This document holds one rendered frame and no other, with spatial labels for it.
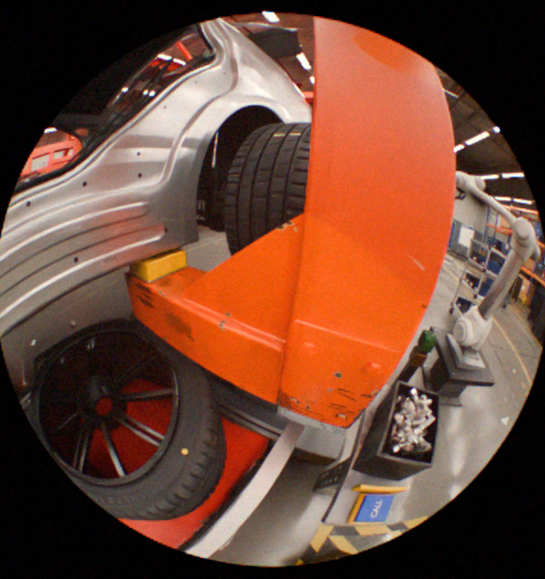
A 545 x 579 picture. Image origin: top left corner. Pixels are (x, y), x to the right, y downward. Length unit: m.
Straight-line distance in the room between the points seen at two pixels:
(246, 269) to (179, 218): 0.30
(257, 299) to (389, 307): 0.18
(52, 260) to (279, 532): 1.01
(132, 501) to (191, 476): 0.15
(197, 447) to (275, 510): 0.56
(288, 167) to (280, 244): 0.25
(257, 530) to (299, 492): 0.25
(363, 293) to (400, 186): 0.12
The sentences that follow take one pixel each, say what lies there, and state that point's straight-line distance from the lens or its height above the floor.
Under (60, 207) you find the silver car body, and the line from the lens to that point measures 0.44.
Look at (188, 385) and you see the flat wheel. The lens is 0.47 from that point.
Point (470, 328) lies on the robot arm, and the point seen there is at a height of 0.54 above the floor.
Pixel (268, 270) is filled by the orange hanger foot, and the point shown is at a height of 0.78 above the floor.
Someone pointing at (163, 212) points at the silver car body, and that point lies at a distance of 0.51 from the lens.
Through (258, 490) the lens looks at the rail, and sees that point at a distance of 0.49.
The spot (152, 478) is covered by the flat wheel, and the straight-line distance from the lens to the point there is 0.42.
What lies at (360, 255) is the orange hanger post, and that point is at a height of 0.84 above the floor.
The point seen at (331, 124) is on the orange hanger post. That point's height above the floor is 0.97.
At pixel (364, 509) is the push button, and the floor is 0.48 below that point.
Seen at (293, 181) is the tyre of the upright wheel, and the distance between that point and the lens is 0.44.
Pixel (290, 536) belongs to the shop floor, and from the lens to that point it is 0.91.
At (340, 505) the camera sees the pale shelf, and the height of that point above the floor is 0.45.
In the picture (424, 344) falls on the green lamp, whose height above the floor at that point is 0.64.
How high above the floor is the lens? 0.88
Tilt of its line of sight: 27 degrees down
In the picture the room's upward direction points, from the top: 5 degrees clockwise
